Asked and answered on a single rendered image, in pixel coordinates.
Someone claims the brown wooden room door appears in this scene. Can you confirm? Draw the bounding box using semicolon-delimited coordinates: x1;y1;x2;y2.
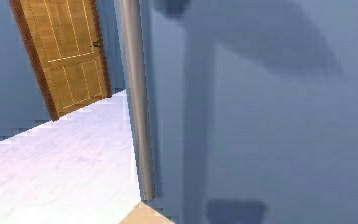
8;0;113;122

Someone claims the grey door frame post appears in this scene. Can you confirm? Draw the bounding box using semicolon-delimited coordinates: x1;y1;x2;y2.
118;0;156;202

